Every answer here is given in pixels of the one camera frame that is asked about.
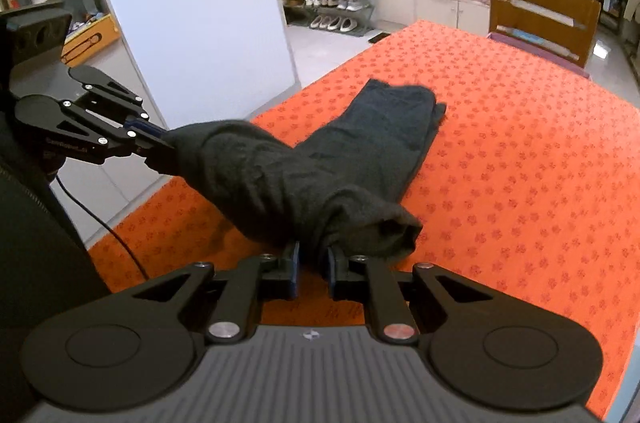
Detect wooden chair by basket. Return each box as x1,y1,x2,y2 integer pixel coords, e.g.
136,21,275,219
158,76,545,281
489,0,601,68

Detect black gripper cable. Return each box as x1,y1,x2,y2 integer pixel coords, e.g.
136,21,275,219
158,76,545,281
53,174,151,281

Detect dark jacket of person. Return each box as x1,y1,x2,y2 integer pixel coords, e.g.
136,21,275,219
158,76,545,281
1,115,110,422

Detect purple laundry basket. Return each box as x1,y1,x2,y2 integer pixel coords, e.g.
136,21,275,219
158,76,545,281
487,32,590,79

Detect orange floral table mat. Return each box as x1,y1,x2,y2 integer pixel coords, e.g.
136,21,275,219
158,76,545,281
88,20,640,419

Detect dark grey sweatpants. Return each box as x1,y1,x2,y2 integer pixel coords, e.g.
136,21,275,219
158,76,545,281
145,79,446,261

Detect black floor mat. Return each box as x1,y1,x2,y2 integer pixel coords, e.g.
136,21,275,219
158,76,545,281
368,32,390,44

